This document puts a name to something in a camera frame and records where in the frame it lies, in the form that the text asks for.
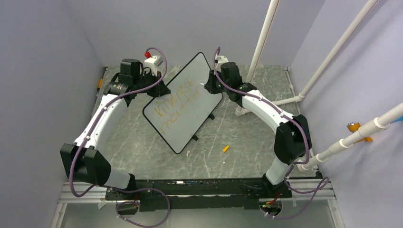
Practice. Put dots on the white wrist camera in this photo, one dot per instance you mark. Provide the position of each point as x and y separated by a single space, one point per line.
220 60
153 62

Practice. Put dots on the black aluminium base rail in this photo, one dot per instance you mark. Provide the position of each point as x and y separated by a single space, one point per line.
246 193

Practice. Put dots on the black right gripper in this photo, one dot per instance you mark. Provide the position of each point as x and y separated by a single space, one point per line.
209 85

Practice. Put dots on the yellow marker cap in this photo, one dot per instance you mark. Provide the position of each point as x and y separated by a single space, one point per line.
225 148

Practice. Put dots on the black framed whiteboard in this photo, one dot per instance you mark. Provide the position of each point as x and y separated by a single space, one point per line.
178 116

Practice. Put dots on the yellow handled tool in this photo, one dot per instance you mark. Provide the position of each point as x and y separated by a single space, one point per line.
100 82

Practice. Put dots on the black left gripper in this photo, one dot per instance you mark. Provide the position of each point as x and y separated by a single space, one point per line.
160 90

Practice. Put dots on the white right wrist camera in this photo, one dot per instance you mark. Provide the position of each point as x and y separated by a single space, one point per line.
220 60

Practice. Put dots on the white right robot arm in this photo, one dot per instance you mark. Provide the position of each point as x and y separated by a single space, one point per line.
292 136

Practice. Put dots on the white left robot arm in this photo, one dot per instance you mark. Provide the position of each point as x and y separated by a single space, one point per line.
82 159

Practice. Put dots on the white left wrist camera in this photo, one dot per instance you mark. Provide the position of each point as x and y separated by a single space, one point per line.
153 62

